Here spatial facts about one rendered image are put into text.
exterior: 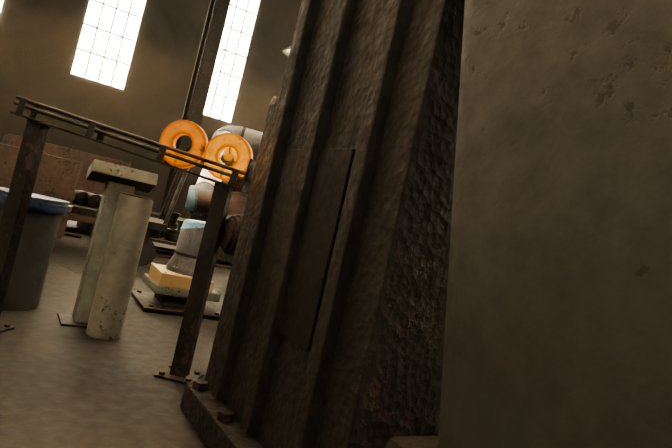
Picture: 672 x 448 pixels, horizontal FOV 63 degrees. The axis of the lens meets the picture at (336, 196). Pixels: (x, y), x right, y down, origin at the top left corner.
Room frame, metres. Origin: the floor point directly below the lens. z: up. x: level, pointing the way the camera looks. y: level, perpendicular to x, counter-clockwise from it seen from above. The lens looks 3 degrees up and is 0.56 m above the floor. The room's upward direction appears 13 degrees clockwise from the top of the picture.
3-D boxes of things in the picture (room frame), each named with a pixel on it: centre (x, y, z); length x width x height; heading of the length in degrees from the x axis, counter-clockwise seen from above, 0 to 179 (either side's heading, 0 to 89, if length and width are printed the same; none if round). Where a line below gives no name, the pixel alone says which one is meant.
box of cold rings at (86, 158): (5.28, 2.61, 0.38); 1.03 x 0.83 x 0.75; 124
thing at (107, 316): (2.04, 0.71, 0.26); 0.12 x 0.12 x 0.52
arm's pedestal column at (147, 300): (2.82, 0.66, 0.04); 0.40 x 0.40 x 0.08; 29
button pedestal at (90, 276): (2.15, 0.83, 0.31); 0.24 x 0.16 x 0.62; 121
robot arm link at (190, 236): (2.83, 0.65, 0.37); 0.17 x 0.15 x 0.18; 100
